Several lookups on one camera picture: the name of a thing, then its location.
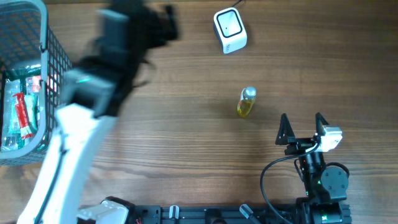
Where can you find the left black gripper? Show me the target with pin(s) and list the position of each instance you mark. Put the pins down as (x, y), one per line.
(162, 25)

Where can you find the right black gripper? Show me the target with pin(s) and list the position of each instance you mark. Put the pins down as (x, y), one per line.
(298, 144)

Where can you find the yellow oil bottle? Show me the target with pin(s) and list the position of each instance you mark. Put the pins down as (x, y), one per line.
(246, 101)

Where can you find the red Nescafe coffee stick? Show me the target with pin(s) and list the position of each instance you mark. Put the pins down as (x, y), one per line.
(23, 117)

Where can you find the mint green wipes sachet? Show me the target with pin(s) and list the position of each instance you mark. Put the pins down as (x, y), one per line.
(31, 107)

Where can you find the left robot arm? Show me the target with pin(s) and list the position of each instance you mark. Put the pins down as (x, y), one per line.
(92, 96)

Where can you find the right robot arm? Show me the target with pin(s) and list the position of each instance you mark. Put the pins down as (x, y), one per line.
(325, 183)

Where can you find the white barcode scanner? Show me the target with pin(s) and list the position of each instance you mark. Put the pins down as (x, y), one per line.
(230, 30)

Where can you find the grey plastic mesh basket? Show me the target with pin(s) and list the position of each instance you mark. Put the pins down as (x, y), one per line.
(26, 38)

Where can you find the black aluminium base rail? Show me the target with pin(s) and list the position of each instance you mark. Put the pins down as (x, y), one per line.
(217, 214)

